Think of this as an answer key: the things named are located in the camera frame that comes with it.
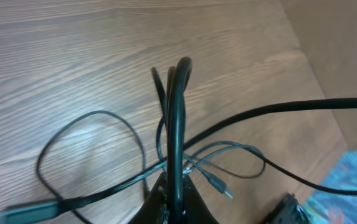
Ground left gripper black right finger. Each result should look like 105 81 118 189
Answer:
183 175 219 224

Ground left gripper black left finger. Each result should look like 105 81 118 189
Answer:
128 172 166 224

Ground thick black usb cable coil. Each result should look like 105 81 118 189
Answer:
0 56 357 224

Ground thin black usb cable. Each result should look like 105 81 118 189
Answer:
36 110 151 224

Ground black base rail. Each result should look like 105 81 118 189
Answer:
260 194 311 224

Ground cardboard wall panel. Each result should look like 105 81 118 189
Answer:
282 0 357 98

